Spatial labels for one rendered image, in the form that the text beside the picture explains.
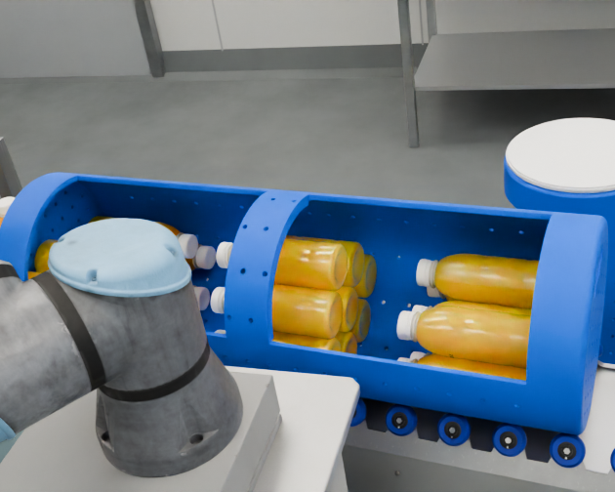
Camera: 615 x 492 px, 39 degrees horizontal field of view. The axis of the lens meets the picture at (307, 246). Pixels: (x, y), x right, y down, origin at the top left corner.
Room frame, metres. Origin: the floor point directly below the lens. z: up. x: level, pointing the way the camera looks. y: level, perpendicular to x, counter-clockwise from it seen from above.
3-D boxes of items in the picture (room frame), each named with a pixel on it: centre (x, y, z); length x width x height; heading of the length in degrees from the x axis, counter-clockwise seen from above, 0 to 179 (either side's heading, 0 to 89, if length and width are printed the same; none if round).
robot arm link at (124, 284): (0.66, 0.18, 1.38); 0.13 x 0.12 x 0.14; 121
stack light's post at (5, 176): (1.75, 0.64, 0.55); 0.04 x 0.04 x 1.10; 63
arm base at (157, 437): (0.66, 0.17, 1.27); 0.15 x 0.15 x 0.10
